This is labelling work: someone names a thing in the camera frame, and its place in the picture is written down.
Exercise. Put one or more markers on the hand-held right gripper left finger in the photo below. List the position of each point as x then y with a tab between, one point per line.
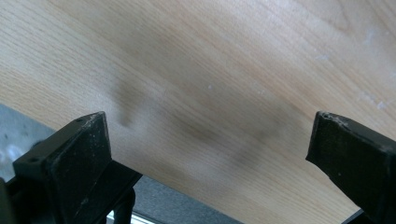
74	161

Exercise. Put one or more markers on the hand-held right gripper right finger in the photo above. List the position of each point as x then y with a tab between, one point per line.
355	155

